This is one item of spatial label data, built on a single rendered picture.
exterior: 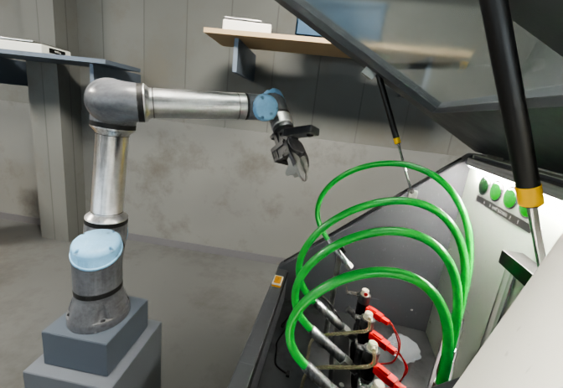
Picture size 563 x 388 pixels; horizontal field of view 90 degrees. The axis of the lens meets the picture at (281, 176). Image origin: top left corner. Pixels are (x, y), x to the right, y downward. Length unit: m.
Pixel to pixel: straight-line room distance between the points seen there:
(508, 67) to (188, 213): 2.89
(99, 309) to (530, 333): 0.87
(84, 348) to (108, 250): 0.25
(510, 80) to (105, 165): 0.89
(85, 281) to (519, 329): 0.85
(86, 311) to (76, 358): 0.12
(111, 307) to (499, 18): 0.95
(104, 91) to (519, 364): 0.81
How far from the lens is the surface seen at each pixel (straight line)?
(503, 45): 0.31
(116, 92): 0.78
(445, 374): 0.53
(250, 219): 2.83
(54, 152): 3.38
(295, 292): 0.54
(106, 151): 0.92
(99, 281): 0.89
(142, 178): 3.16
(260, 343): 0.81
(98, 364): 0.98
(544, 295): 0.32
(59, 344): 1.01
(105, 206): 0.97
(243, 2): 2.81
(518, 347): 0.33
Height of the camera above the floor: 1.51
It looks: 13 degrees down
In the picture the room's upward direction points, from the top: 7 degrees clockwise
